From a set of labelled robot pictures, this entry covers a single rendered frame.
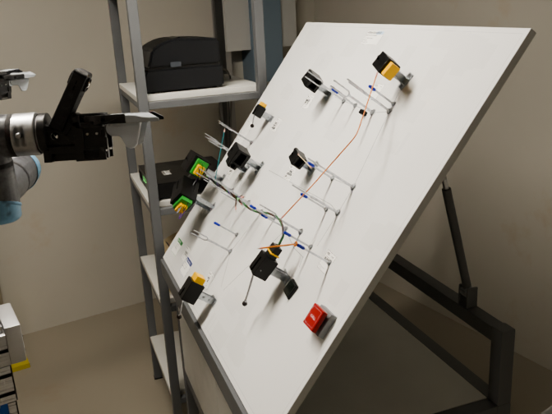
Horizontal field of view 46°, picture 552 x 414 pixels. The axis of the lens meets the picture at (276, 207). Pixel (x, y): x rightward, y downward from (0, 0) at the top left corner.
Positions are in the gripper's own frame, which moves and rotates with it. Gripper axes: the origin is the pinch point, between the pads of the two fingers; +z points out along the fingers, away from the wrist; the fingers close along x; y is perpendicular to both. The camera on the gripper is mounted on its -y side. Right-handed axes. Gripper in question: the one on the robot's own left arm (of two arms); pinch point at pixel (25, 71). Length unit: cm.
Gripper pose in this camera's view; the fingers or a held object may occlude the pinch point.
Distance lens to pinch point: 235.7
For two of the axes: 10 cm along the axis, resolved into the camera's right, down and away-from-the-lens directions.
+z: 5.5, -2.8, 7.9
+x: 8.3, 2.6, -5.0
